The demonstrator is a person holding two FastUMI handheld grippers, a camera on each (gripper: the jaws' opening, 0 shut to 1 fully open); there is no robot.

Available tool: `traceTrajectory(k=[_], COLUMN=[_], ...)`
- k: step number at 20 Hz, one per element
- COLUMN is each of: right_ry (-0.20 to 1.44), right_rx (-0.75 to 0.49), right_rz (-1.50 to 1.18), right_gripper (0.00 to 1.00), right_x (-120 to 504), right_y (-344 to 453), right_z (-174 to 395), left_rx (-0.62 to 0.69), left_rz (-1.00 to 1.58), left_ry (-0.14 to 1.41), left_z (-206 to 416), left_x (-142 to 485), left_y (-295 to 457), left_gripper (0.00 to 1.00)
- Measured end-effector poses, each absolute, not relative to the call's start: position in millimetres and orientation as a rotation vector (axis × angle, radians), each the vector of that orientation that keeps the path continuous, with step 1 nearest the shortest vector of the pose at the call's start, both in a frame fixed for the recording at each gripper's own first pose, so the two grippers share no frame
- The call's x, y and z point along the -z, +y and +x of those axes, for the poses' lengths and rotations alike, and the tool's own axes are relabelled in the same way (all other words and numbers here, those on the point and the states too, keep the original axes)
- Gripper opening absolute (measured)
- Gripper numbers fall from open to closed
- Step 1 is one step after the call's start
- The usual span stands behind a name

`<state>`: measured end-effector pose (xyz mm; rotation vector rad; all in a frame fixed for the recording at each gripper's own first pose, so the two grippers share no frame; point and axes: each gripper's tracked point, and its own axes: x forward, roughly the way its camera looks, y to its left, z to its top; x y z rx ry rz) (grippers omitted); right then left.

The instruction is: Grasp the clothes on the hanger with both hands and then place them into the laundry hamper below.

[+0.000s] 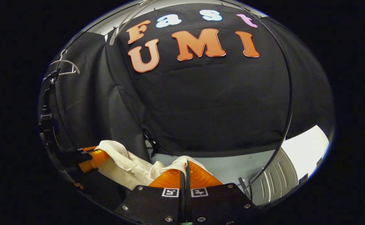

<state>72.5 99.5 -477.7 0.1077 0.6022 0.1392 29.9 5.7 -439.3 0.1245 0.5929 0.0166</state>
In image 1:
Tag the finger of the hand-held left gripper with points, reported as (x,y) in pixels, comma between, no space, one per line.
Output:
(94,159)

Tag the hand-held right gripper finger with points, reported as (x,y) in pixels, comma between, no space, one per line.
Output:
(188,203)
(182,203)

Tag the cream shirt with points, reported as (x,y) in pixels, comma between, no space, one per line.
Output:
(126,168)

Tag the white hanger with thin bar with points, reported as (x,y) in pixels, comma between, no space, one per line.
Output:
(113,37)

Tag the black clothes rack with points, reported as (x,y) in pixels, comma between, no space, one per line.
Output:
(290,93)

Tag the grey ribbed panel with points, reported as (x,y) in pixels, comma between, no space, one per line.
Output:
(279,181)

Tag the black backdrop cloth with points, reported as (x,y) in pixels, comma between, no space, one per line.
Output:
(216,103)

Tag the white flat board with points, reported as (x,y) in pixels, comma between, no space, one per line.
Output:
(307,147)

